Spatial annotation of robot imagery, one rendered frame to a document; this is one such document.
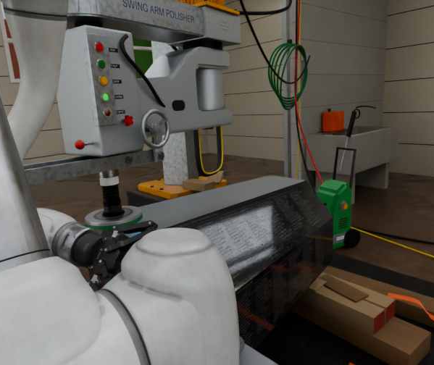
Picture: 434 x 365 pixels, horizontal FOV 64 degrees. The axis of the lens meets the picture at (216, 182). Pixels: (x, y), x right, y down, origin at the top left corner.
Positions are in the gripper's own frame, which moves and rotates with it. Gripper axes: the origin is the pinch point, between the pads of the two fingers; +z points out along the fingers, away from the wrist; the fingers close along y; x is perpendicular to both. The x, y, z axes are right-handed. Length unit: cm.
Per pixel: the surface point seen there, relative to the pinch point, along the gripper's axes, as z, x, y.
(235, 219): -22, 79, 31
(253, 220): -16, 86, 35
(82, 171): -56, 22, 21
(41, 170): -58, 9, 15
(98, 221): -56, 39, 8
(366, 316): 39, 143, 15
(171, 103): -52, 43, 64
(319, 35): -85, 288, 330
